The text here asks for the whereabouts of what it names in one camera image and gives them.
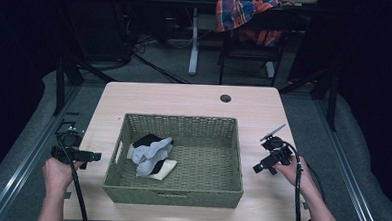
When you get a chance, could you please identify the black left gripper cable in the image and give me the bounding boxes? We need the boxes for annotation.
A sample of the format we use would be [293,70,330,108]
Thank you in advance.
[54,138,94,221]

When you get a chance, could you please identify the black sock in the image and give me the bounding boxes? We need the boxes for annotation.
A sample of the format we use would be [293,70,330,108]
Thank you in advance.
[130,132,168,176]

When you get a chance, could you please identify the black chair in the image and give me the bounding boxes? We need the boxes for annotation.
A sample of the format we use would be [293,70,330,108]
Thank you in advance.
[216,2,292,88]

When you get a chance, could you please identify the person's left hand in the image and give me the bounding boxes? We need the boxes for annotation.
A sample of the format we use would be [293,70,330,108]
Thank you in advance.
[40,156,86,200]

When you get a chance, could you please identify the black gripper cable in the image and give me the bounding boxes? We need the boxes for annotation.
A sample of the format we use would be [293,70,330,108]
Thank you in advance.
[54,138,94,221]
[280,140,329,221]

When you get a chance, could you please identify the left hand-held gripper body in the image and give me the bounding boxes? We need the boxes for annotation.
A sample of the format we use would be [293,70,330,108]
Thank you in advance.
[50,118,85,166]

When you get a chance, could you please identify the grey sock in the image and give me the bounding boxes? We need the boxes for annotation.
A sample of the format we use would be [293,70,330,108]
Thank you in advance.
[129,135,175,180]

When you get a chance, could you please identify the black floor cable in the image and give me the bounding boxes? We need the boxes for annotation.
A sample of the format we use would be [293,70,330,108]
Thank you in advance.
[130,51,191,85]

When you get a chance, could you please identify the black metal stand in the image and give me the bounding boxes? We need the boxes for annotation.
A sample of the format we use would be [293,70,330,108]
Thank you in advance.
[51,53,118,119]
[275,58,341,133]

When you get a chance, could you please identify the cream sock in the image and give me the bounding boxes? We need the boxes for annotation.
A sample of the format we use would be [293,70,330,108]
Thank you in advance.
[125,143,179,183]

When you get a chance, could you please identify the aluminium rail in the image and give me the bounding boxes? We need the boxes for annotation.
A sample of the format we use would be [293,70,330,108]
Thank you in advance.
[307,95,390,221]
[0,81,83,221]

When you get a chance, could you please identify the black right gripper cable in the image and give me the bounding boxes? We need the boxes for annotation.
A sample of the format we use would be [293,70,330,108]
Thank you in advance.
[280,140,329,221]

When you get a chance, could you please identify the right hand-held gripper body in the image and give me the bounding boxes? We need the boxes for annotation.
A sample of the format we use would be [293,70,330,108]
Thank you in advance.
[258,121,296,170]

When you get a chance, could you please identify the green woven basket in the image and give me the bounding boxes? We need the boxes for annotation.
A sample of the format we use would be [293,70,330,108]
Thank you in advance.
[101,111,248,210]

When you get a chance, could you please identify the white background desk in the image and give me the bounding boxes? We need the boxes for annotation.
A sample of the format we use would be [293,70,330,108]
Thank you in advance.
[168,0,321,82]

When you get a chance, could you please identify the person's right hand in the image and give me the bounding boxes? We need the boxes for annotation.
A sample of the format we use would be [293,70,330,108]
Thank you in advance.
[272,154,317,198]

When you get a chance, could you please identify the plaid cloth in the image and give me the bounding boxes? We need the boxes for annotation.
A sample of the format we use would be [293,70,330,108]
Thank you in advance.
[214,0,296,48]

